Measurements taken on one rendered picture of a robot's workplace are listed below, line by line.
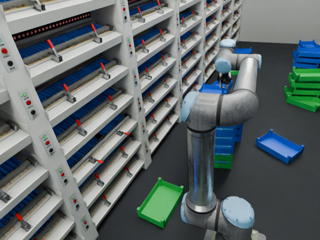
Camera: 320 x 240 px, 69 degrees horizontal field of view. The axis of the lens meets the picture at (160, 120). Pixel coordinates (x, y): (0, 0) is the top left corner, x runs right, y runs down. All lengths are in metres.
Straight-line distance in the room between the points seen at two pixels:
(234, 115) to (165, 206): 1.05
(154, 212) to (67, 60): 1.11
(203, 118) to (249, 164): 1.23
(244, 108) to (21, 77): 0.79
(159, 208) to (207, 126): 0.97
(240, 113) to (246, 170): 1.18
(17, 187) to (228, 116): 0.87
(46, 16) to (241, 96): 0.78
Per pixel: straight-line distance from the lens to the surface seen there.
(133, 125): 1.60
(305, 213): 1.83
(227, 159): 1.87
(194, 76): 2.67
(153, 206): 1.71
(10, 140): 1.04
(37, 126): 1.05
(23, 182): 1.14
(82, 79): 1.28
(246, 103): 0.84
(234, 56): 1.36
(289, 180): 1.98
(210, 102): 0.81
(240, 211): 1.21
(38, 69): 1.05
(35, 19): 1.03
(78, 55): 1.15
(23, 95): 0.99
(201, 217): 1.21
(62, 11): 1.10
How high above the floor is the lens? 1.39
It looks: 34 degrees down
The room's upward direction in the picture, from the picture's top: 6 degrees counter-clockwise
